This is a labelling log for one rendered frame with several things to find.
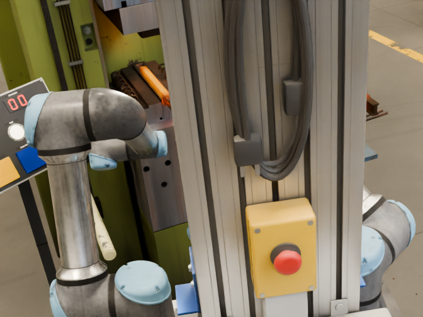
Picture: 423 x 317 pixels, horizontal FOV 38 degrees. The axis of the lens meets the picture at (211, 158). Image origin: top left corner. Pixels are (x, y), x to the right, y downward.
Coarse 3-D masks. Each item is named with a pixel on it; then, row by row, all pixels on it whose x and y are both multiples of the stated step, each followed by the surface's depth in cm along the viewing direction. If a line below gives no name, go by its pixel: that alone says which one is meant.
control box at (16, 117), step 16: (0, 96) 193; (16, 96) 196; (32, 96) 200; (0, 112) 192; (16, 112) 195; (0, 128) 191; (0, 144) 191; (16, 144) 194; (16, 160) 193; (32, 176) 195; (0, 192) 188
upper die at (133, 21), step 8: (120, 8) 205; (128, 8) 206; (136, 8) 207; (144, 8) 208; (152, 8) 209; (112, 16) 219; (120, 16) 206; (128, 16) 207; (136, 16) 208; (144, 16) 209; (152, 16) 210; (120, 24) 209; (128, 24) 208; (136, 24) 209; (144, 24) 210; (152, 24) 211; (128, 32) 210; (136, 32) 211
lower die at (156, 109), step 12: (120, 72) 258; (132, 72) 254; (156, 72) 251; (132, 84) 243; (144, 84) 242; (144, 96) 232; (156, 96) 231; (144, 108) 226; (156, 108) 227; (168, 108) 229; (156, 120) 229
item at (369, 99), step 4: (368, 96) 220; (368, 100) 217; (372, 100) 217; (368, 104) 218; (372, 104) 214; (376, 104) 214; (368, 108) 219; (372, 108) 216; (376, 108) 215; (368, 112) 218; (372, 112) 217; (376, 112) 216
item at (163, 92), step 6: (144, 66) 254; (144, 72) 248; (150, 72) 247; (150, 78) 242; (156, 78) 242; (156, 84) 236; (162, 90) 231; (162, 96) 225; (168, 96) 225; (168, 102) 226
